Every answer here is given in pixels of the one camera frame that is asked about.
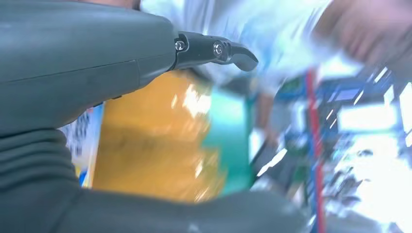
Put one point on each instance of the yellow taped cardboard sheet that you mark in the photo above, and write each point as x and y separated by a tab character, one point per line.
151	144

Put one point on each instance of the person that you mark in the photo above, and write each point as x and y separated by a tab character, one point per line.
257	32

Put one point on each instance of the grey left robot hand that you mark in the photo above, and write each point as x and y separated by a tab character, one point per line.
80	48

